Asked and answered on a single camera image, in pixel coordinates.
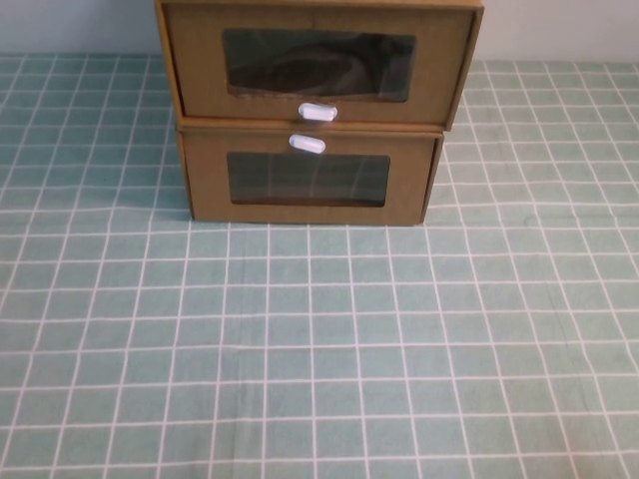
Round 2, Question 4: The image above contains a green white-grid tablecloth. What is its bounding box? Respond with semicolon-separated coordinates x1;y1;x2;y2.
0;53;639;479

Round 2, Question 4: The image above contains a cardboard lower drawer with window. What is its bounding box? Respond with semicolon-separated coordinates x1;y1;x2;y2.
175;115;445;227

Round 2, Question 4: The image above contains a cardboard drawer with clean window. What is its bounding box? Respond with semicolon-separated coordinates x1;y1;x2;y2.
180;129;437;225

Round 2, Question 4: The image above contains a cardboard upper drawer with window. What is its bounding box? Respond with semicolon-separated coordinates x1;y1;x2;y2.
153;0;486;133

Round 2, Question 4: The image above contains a white plastic drawer handle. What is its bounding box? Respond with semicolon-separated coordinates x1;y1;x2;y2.
297;101;338;124
288;133;327;155

